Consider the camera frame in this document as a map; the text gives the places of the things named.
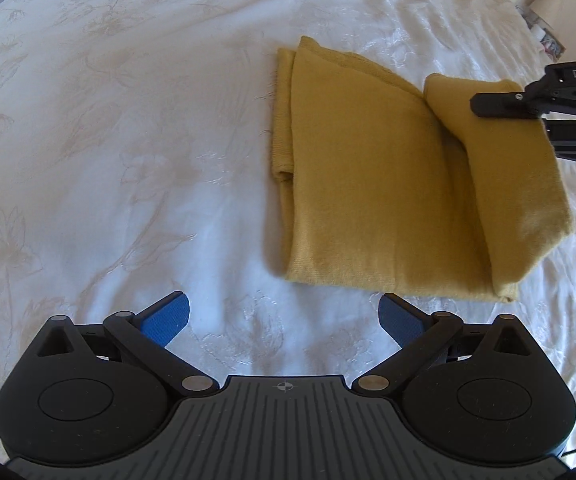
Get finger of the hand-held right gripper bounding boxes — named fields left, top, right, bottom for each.
left=469, top=91, right=545, bottom=121

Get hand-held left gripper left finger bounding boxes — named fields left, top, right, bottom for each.
left=35, top=290, right=221, bottom=399

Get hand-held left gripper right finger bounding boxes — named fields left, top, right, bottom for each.
left=352, top=292, right=539, bottom=397

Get yellow knit sweater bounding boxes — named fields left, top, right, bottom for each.
left=266, top=35, right=576, bottom=305

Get white shade table lamp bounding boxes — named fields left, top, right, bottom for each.
left=527, top=0, right=557, bottom=29

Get white embroidered bedspread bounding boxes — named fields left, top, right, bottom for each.
left=0, top=0, right=576, bottom=461

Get wooden photo frame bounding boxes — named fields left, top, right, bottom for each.
left=540, top=30, right=567, bottom=59

